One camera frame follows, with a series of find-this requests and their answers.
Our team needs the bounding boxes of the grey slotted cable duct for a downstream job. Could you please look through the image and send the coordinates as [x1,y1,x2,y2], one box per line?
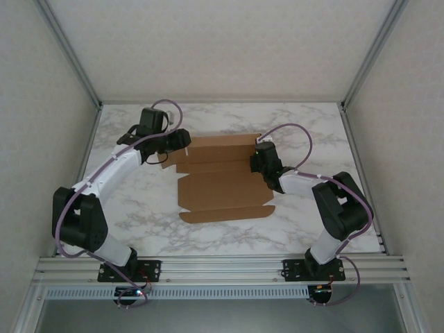
[44,286,309,300]

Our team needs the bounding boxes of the aluminium frame post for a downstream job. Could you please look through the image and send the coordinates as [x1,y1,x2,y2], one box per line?
[34,0,104,109]
[339,0,412,109]

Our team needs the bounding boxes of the brown cardboard box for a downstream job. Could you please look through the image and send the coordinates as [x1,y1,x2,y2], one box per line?
[160,133,276,225]

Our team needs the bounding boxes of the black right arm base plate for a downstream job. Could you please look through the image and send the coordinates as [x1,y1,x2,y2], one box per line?
[282,258,347,282]

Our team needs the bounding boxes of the small circuit board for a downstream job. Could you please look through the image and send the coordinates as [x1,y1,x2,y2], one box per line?
[307,284,334,303]
[114,287,146,299]

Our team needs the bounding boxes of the thin black left gripper cable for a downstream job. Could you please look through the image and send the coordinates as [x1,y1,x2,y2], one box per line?
[142,152,168,167]

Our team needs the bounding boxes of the aluminium lower frame bar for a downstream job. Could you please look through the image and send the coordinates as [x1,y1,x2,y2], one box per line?
[393,282,431,333]
[13,284,48,333]

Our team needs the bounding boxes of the thin aluminium table rail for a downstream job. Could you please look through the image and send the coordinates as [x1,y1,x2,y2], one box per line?
[99,99,345,105]

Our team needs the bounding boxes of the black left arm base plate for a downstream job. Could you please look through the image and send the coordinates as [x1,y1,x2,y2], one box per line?
[96,259,163,284]

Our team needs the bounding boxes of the aluminium table side rail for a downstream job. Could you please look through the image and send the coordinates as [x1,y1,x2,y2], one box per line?
[339,103,389,257]
[53,103,103,258]

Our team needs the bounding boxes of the wide aluminium mounting rail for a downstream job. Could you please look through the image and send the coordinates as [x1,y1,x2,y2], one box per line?
[33,255,412,287]

